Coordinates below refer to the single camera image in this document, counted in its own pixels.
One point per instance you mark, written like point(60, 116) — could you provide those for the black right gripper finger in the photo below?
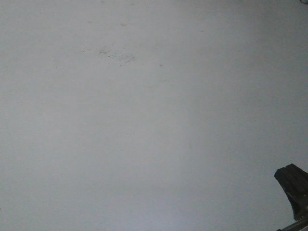
point(294, 182)

